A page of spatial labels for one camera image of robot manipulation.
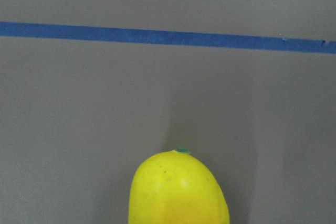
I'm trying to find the yellow mango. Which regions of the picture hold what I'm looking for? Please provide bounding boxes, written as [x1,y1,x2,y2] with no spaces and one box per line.
[128,147,230,223]

